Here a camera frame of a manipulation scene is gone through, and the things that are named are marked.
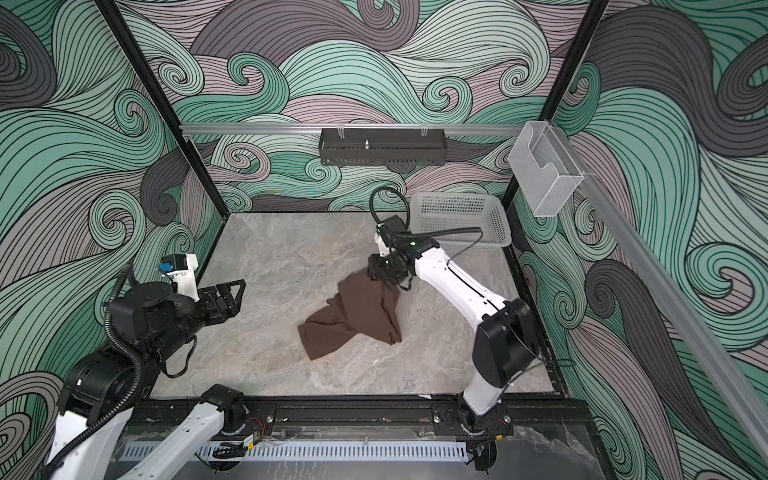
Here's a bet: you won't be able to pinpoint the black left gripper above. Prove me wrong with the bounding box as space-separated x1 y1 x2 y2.
151 276 247 367

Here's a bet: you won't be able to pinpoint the aluminium rail back wall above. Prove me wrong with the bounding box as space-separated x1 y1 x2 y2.
179 122 524 138

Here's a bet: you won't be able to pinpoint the white slotted cable duct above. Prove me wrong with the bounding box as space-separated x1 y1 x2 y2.
118 440 470 464

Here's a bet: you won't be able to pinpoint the aluminium rail wall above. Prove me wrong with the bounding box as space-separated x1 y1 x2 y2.
179 122 524 138
553 125 767 460

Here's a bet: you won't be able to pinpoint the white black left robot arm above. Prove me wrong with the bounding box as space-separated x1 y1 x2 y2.
40 254 247 479

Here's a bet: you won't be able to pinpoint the black corner post right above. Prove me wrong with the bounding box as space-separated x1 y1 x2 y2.
500 0 612 211

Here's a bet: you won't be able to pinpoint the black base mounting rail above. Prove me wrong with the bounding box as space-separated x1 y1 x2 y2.
119 395 592 439

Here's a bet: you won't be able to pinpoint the black corner post left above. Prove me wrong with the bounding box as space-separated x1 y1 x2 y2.
94 0 230 222

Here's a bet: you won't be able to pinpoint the clear plastic wall bin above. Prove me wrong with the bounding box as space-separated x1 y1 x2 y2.
507 121 584 218

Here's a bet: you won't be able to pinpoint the aluminium rail right wall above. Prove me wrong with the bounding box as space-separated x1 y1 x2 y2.
553 125 767 460

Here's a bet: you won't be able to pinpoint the black perforated wall tray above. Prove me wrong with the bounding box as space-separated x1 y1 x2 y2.
318 127 448 170

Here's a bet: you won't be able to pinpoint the black corner post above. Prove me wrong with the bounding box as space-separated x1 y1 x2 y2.
500 0 612 211
94 0 230 222

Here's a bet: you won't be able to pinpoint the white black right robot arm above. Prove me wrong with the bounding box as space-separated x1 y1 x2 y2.
368 216 538 432

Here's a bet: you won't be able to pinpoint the white plastic laundry basket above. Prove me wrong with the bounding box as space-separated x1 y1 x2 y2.
410 192 512 253

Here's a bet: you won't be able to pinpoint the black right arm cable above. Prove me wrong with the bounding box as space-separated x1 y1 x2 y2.
368 186 485 265

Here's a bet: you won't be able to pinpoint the brown corduroy trousers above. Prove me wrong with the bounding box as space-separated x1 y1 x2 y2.
298 270 402 360

